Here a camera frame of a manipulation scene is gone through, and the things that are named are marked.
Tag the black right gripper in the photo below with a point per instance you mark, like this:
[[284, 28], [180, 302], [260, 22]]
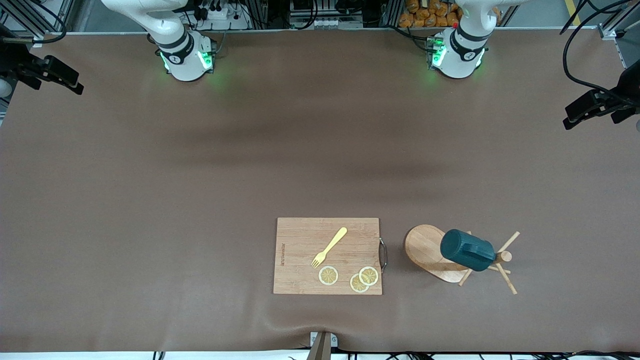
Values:
[[11, 62]]

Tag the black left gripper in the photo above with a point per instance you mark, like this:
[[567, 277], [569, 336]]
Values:
[[628, 86]]

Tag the teal cup with yellow inside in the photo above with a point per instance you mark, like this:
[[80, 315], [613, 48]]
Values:
[[465, 250]]

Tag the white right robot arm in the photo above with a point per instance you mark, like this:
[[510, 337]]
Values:
[[185, 60]]

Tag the wooden mug tree rack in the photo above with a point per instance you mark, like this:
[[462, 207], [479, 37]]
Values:
[[422, 247]]

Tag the white power strip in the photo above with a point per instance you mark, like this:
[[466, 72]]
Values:
[[220, 14]]

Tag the bag of orange items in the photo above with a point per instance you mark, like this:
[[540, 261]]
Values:
[[430, 12]]

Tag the lemon slice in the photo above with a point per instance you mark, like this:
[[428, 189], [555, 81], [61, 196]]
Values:
[[356, 285], [369, 275], [328, 275]]

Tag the yellow plastic fork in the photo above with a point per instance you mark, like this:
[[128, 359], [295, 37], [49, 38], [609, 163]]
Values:
[[330, 246]]

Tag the aluminium frame profile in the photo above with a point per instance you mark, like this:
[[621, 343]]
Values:
[[612, 31]]

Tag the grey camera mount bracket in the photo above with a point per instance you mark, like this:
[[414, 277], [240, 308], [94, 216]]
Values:
[[322, 345]]

